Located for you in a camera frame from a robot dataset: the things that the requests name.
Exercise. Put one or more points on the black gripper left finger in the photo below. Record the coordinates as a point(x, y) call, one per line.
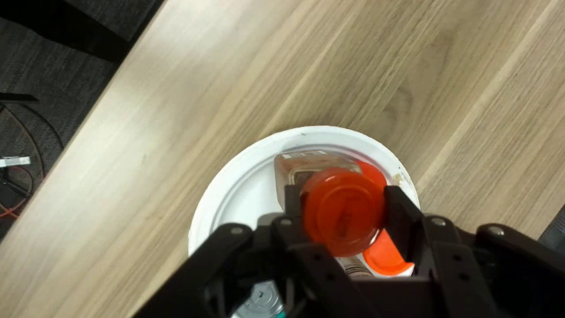
point(235, 276)

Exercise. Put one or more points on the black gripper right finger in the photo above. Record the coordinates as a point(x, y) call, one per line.
point(482, 276)

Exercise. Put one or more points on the orange spice bottle red lid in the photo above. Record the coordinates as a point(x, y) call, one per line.
point(344, 215)

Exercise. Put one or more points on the white paper plate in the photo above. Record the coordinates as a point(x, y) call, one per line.
point(247, 183)

